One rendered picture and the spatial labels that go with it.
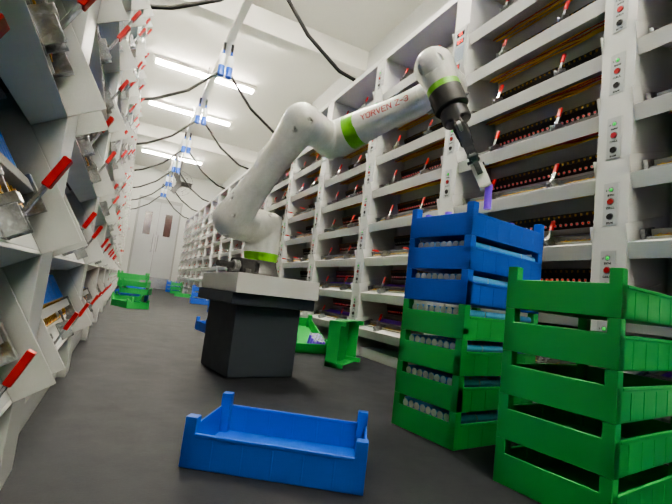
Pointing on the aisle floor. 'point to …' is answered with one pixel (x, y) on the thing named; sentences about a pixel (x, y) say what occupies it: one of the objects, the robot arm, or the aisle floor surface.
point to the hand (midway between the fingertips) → (481, 176)
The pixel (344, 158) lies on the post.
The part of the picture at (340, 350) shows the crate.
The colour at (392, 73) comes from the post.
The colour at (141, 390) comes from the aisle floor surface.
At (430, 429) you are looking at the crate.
